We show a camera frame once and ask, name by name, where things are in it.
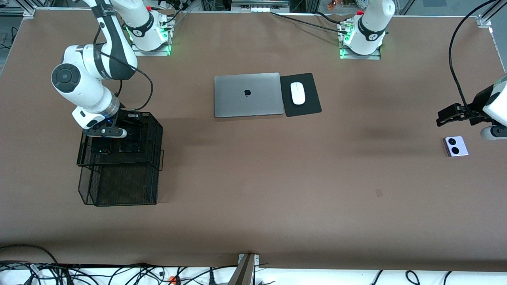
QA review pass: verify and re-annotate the lilac white flip phone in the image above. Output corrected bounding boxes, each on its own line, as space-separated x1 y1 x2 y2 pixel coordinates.
443 136 469 158

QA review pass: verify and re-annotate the black slab smartphone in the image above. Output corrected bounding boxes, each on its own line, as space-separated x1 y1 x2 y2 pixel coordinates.
119 126 143 154

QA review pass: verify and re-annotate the black square flip phone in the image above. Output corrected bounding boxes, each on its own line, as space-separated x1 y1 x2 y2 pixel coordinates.
90 137 113 155

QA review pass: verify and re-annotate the grey closed laptop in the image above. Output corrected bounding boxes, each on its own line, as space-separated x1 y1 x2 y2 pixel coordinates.
214 72 285 118

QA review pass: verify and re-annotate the black mouse pad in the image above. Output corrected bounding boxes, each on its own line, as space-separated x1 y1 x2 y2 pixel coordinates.
280 73 322 117

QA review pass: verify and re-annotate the white computer mouse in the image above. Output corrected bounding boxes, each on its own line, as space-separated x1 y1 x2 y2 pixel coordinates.
290 82 306 105

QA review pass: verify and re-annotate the grey white power strip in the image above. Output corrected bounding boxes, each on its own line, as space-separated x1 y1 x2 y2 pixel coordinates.
232 0 290 12

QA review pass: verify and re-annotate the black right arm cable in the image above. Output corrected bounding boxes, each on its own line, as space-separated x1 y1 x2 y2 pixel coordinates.
93 28 154 112

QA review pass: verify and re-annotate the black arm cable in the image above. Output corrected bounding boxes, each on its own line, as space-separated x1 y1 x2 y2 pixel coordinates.
93 28 154 112
448 0 500 108

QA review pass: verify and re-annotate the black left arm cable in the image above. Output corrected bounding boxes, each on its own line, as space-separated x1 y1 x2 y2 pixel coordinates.
448 0 500 108

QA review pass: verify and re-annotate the black wire mesh basket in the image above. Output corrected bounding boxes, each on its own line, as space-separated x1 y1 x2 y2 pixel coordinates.
76 112 164 207

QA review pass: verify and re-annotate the short black table cable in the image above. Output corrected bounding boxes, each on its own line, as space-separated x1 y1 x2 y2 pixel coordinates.
314 11 346 23

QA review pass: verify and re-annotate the thick grey floor cable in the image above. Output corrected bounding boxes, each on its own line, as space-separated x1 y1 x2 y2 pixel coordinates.
0 245 60 274

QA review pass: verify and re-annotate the long black table cable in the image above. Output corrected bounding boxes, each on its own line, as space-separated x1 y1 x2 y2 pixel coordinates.
271 12 347 32

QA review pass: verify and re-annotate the grey metal camera bracket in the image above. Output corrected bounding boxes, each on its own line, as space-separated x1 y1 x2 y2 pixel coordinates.
228 253 260 285

